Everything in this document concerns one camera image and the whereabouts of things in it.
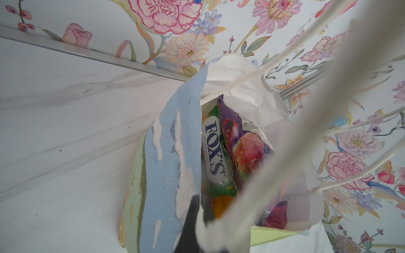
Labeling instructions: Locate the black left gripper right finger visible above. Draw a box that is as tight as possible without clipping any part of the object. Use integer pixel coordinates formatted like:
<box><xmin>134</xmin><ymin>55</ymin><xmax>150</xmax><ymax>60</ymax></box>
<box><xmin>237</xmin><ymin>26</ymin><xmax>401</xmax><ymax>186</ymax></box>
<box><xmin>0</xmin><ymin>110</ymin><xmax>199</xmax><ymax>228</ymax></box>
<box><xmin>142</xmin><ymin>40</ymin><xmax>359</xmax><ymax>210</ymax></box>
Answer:
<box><xmin>201</xmin><ymin>196</ymin><xmax>216</xmax><ymax>224</ymax></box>

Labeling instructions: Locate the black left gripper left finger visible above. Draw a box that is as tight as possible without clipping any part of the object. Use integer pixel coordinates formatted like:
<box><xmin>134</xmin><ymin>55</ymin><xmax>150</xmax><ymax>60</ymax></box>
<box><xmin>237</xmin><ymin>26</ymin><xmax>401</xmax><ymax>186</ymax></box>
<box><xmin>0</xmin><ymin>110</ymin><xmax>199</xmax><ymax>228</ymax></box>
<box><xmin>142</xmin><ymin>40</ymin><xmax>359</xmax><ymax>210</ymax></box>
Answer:
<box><xmin>174</xmin><ymin>195</ymin><xmax>200</xmax><ymax>253</ymax></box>

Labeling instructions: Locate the landscape print paper bag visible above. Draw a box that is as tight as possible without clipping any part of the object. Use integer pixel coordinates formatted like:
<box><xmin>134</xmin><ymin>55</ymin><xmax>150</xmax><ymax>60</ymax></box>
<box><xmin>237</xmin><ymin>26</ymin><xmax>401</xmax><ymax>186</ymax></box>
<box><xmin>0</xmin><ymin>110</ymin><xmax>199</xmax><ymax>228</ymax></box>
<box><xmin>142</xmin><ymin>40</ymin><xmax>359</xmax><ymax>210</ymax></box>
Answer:
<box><xmin>119</xmin><ymin>1</ymin><xmax>405</xmax><ymax>253</ymax></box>

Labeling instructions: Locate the purple Fox's candy packet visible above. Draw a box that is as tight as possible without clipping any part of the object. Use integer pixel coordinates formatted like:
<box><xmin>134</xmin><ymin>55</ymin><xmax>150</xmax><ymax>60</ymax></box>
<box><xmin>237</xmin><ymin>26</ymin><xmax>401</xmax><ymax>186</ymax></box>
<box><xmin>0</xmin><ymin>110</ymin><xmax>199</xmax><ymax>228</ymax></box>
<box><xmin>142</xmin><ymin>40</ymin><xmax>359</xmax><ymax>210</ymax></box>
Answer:
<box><xmin>217</xmin><ymin>96</ymin><xmax>288</xmax><ymax>229</ymax></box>

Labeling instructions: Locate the yellow mango snack packet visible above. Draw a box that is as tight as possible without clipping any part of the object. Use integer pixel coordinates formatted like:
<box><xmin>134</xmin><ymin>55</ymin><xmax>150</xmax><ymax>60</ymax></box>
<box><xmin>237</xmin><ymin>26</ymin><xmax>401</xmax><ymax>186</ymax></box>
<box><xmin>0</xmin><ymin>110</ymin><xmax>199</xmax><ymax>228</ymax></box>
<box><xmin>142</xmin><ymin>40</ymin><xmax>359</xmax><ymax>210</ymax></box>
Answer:
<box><xmin>211</xmin><ymin>196</ymin><xmax>235</xmax><ymax>218</ymax></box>

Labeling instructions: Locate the green snack packet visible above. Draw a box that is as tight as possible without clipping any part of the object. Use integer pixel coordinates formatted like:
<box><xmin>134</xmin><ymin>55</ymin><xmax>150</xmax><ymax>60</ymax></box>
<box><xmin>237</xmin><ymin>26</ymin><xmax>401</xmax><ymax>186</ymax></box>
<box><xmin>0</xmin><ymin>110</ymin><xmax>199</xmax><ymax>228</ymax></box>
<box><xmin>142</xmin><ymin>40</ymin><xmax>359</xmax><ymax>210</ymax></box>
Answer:
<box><xmin>201</xmin><ymin>102</ymin><xmax>237</xmax><ymax>198</ymax></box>

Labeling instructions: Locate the blue toy microphone on stand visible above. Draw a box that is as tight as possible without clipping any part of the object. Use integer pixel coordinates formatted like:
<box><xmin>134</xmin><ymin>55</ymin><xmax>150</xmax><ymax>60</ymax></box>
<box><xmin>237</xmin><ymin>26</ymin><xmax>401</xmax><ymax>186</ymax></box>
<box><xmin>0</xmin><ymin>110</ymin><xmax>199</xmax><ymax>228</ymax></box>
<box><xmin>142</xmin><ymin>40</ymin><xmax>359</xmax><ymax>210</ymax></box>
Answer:
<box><xmin>332</xmin><ymin>111</ymin><xmax>353</xmax><ymax>128</ymax></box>

